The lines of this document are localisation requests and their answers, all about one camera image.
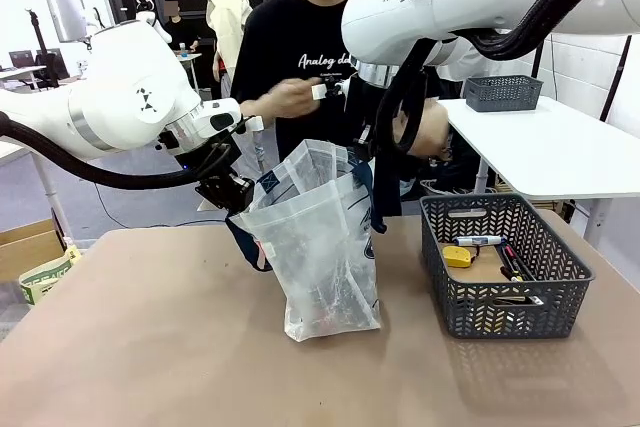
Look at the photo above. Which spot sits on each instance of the background person in black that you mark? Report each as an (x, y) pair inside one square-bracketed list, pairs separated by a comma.
[(179, 29)]

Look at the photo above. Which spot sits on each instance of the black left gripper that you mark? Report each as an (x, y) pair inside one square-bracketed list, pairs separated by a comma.
[(225, 192)]

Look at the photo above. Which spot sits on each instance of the black red-capped marker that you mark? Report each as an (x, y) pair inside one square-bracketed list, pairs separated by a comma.
[(509, 262)]

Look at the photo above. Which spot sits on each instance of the person in black t-shirt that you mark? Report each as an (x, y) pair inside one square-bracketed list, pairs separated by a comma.
[(290, 47)]

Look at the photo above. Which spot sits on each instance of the black monitor screen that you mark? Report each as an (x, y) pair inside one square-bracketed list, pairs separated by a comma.
[(22, 58)]

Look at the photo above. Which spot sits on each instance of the brown cardboard box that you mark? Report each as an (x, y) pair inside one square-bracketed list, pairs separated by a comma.
[(27, 247)]

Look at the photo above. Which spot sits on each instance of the light wooden pallet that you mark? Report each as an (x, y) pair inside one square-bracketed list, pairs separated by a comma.
[(540, 199)]

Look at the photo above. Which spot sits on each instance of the yellow tape measure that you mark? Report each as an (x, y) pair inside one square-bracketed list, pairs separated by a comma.
[(457, 257)]

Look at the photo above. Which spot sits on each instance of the green white paper bag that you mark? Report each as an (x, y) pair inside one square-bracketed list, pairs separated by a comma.
[(47, 279)]

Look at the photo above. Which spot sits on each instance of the white side table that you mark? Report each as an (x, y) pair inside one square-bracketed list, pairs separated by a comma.
[(550, 147)]

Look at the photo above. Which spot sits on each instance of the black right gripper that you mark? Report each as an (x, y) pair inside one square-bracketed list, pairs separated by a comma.
[(362, 112)]

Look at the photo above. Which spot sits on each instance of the person's left forearm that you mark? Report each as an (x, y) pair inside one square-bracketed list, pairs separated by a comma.
[(432, 127)]

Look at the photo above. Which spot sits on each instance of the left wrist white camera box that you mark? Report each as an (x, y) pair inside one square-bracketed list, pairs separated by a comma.
[(256, 123)]

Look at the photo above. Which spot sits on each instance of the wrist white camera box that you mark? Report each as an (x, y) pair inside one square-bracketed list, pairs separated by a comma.
[(320, 91), (256, 123)]

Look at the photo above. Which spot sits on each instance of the black pen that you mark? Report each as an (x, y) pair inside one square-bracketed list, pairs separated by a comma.
[(524, 269)]

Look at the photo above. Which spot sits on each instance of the person's right hand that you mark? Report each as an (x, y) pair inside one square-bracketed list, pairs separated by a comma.
[(295, 99)]

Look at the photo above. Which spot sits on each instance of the black tripod stand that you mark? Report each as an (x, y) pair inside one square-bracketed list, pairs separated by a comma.
[(42, 52)]

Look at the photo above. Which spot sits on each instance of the mannequin cream jacket grey trousers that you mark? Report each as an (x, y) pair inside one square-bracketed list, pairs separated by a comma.
[(227, 12)]

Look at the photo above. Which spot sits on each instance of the dark grey woven plastic basket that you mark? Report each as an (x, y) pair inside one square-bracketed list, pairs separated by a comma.
[(505, 317), (502, 93)]

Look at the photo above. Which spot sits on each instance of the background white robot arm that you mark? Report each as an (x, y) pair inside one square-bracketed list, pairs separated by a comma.
[(145, 9)]

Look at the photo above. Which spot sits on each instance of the white table with leg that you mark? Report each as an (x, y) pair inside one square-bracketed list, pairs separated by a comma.
[(47, 187)]

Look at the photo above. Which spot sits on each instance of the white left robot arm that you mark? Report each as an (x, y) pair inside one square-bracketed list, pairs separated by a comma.
[(115, 97)]

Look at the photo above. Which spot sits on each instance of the black slanted pole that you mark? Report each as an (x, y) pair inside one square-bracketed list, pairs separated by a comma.
[(617, 77)]

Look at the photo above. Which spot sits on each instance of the person's right forearm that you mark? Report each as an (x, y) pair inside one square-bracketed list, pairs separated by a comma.
[(255, 108)]

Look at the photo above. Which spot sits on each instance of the white blue marker pen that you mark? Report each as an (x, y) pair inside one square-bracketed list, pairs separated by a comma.
[(477, 240)]

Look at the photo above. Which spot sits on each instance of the grey wall panel board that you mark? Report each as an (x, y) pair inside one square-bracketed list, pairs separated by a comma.
[(66, 14)]

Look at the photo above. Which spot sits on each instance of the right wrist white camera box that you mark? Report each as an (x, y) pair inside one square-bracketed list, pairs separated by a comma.
[(320, 91)]

